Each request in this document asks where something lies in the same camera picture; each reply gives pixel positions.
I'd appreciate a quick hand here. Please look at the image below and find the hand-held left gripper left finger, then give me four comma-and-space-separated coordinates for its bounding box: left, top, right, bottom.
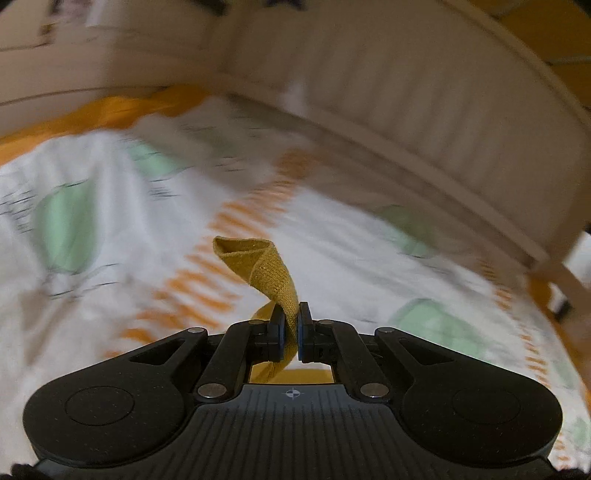
127, 305, 286, 401

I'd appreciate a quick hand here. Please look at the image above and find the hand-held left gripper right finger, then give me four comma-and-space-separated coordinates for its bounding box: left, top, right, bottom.
297, 302, 457, 400

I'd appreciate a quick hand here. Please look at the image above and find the yellow knit garment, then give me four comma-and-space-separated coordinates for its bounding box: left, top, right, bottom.
212, 236, 301, 385

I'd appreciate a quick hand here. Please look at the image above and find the leaf printed white duvet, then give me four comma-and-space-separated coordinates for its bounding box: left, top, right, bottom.
0, 92, 591, 472

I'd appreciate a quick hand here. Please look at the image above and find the yellow bed sheet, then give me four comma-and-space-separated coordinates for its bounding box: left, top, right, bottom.
0, 85, 208, 160

